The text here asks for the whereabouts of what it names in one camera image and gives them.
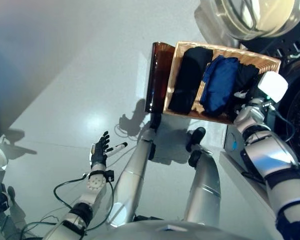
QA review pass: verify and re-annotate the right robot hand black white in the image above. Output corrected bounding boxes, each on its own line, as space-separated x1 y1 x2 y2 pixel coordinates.
233 71 289 106

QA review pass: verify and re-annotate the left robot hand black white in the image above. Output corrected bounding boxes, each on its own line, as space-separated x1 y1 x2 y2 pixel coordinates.
89 131 128 171

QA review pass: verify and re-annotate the blue garment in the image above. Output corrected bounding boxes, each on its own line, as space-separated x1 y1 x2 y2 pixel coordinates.
199 55 240 117

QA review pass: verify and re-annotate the long black garment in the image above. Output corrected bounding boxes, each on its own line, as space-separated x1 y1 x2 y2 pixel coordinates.
167 47 214 116

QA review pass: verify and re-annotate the round washing machine door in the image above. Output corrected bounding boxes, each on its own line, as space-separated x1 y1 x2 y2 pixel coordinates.
193 0 300 51

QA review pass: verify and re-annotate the small blue washer sticker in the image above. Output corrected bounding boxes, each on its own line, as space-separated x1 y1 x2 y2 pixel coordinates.
227 133 239 151

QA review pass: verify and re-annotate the wicker laundry basket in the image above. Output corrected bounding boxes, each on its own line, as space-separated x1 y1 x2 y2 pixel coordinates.
162 40 282 125

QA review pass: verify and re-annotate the glossy brown stool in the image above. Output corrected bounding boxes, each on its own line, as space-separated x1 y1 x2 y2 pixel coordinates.
144 41 177 114

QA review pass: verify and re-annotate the silver robot torso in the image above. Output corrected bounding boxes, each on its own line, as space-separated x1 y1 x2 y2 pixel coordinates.
89 217 254 240

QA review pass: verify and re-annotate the silver right robot leg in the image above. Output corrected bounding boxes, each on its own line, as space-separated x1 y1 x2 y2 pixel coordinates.
183 126 221 226

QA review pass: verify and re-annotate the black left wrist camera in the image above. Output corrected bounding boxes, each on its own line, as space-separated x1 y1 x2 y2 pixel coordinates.
104 169 115 183

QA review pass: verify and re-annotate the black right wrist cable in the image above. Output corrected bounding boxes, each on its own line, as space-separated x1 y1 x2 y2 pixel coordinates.
271 104 296 144

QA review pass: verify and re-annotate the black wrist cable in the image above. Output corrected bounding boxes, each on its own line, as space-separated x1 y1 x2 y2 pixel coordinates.
53 174 115 240
271 104 296 144

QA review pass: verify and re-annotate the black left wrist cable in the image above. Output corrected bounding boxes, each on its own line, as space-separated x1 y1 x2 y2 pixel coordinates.
53 174 115 240

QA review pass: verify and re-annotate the cluttered equipment with wires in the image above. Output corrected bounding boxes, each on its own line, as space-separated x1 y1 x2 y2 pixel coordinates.
0 170 29 240

